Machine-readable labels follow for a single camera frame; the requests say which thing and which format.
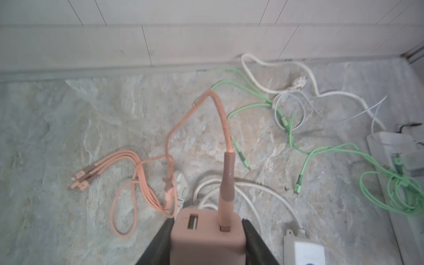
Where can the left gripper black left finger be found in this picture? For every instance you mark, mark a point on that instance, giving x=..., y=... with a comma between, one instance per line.
x=158, y=251

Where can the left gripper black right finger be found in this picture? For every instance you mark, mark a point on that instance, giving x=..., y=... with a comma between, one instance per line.
x=257, y=252

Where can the small blue socket power strip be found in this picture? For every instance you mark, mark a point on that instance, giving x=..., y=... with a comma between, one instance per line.
x=298, y=250

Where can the pink charger with cable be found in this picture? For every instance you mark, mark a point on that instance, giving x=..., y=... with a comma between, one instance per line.
x=198, y=236

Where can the long colourful socket power strip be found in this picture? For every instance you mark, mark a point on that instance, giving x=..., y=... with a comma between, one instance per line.
x=400, y=171

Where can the white charger with black cable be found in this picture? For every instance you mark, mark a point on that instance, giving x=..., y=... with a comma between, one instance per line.
x=409, y=125

